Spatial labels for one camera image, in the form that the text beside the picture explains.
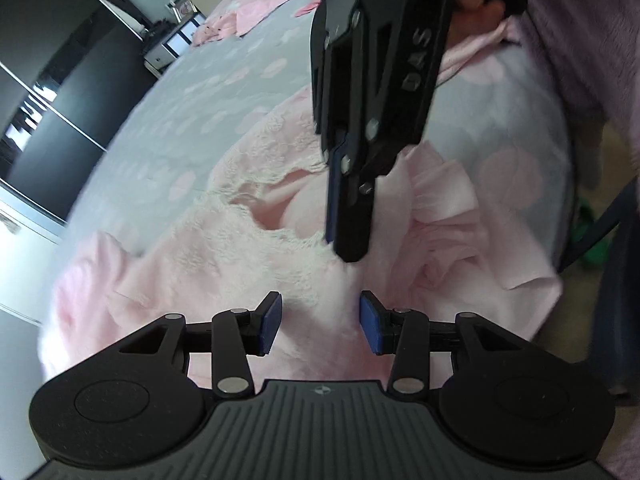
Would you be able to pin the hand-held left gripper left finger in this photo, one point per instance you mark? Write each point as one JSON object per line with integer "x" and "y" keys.
{"x": 270, "y": 320}

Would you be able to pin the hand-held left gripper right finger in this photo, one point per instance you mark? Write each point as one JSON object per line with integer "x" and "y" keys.
{"x": 370, "y": 320}

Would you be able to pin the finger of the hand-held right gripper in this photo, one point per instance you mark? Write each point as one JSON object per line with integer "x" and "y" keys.
{"x": 400, "y": 85}
{"x": 320, "y": 85}

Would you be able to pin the pink fleece lace garment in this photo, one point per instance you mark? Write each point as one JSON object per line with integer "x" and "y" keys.
{"x": 225, "y": 260}

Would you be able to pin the person's right forearm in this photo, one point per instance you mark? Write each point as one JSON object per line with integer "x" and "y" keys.
{"x": 590, "y": 35}

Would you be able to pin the grey pink-dotted bed blanket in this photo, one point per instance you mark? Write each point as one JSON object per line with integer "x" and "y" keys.
{"x": 225, "y": 70}

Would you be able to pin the light pink printed pillow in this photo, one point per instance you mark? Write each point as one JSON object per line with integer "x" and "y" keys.
{"x": 265, "y": 5}

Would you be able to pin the pink patterned cloth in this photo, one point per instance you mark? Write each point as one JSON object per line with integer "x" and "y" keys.
{"x": 215, "y": 27}

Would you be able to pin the white drawer unit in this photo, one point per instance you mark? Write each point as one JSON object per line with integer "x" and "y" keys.
{"x": 165, "y": 50}

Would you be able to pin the green object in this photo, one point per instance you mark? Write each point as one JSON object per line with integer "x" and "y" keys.
{"x": 595, "y": 250}

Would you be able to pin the dark wardrobe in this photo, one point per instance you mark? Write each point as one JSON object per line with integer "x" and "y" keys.
{"x": 60, "y": 60}

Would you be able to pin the picture frame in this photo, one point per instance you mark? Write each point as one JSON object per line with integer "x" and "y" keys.
{"x": 182, "y": 7}

